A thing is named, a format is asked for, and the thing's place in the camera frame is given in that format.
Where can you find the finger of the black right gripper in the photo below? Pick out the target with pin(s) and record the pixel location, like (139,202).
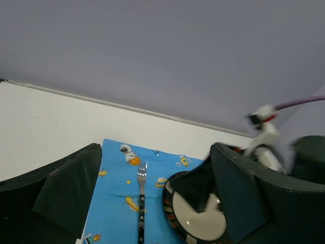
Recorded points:
(195,186)

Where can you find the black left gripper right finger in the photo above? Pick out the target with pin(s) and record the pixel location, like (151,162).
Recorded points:
(261,205)

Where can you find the black rimmed dinner plate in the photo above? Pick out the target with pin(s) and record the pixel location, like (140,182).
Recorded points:
(208,226)

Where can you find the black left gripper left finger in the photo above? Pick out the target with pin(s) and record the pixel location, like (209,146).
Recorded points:
(50,204)

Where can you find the steel fork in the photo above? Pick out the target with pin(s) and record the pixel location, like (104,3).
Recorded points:
(141,179)

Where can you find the blue space-print cloth placemat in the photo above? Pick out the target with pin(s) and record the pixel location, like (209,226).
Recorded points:
(114,210)

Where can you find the white table edge rail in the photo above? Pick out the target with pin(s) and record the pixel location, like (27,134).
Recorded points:
(124,107)

